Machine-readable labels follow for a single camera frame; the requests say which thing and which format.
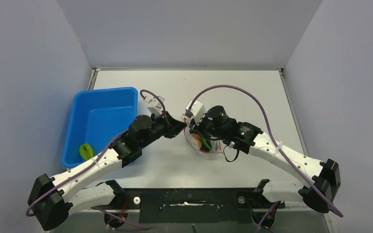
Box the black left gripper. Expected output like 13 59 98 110
139 110 187 149

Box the white round toy slice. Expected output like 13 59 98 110
194 136 203 149

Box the clear zip top bag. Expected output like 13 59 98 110
182 114 224 155

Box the green toy chili pepper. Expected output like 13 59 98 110
200 136 212 152

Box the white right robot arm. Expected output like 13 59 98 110
185 104 340 213

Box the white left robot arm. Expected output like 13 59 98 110
25 112 187 231

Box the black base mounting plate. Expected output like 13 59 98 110
105 188 272 224

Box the blue plastic bin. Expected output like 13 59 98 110
61 87 138 168

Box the green toy leaf vegetable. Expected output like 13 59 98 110
79 143 96 161

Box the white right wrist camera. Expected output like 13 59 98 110
184 100 206 125

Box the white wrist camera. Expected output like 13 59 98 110
184 100 206 125
143 96 165 117

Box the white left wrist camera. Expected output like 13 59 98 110
143 96 165 117

